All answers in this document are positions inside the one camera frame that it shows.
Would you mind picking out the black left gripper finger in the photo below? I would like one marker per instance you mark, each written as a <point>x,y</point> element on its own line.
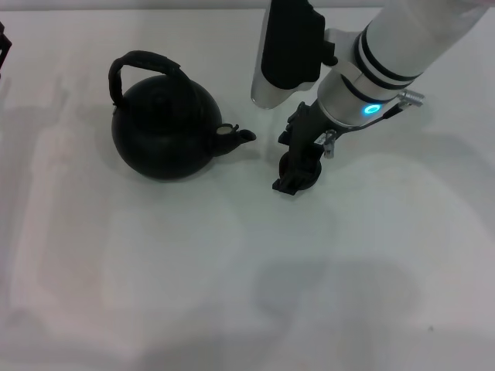
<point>4,46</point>

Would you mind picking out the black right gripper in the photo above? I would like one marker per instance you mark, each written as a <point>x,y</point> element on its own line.
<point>309,131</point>

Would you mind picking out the small black teacup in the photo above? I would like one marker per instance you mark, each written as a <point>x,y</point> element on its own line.
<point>315,176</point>

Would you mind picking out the black round teapot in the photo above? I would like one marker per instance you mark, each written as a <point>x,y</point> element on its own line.
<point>162,135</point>

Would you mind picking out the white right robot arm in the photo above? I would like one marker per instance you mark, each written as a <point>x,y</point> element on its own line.
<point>406,42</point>

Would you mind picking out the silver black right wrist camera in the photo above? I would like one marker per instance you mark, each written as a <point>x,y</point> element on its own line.
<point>290,50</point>

